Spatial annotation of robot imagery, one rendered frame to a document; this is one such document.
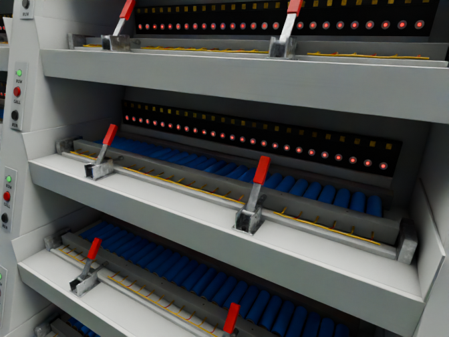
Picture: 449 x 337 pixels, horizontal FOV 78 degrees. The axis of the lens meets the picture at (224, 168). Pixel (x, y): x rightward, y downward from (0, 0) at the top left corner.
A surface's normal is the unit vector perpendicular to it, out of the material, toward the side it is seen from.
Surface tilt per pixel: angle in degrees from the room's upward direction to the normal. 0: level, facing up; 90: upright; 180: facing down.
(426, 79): 107
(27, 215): 90
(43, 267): 17
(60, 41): 90
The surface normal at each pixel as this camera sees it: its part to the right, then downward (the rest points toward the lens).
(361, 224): -0.48, 0.30
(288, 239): 0.05, -0.93
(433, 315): -0.44, 0.02
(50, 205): 0.87, 0.22
